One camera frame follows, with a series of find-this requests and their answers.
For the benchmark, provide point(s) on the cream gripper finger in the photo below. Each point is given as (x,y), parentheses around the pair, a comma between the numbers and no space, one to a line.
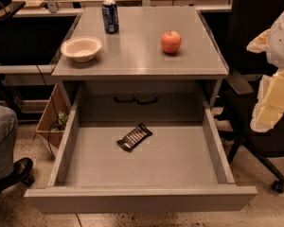
(259,44)
(270,102)

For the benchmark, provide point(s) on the black rxbar chocolate bar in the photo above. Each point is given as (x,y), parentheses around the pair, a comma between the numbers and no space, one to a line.
(134,138)

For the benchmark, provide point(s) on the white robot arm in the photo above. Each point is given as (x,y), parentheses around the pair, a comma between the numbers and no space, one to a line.
(275,43)

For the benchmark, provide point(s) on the open grey top drawer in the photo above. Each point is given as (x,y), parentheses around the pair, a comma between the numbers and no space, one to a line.
(180,168)

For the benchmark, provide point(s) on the grey cabinet with counter top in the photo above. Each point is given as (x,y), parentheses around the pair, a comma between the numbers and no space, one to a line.
(132,61)

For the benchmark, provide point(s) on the black office chair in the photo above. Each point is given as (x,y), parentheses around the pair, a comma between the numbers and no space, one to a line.
(247,19)

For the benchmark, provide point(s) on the red apple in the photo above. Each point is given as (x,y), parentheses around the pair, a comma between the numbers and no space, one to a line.
(171,41)

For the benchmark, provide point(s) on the blue soda can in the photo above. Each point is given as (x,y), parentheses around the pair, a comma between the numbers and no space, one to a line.
(110,16)

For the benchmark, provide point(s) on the white paper bowl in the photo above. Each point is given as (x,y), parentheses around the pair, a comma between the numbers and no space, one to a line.
(82,48)

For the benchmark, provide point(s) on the cardboard box with items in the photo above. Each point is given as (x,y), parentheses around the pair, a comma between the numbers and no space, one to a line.
(47,128)

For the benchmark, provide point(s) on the black shoe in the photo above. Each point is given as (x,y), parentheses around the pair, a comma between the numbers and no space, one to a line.
(20,174)

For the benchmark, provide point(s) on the person leg in jeans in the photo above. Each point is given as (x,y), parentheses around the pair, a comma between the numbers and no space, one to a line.
(8,129)

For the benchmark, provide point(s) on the black lower drawer handle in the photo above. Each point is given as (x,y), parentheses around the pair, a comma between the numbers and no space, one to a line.
(134,99)

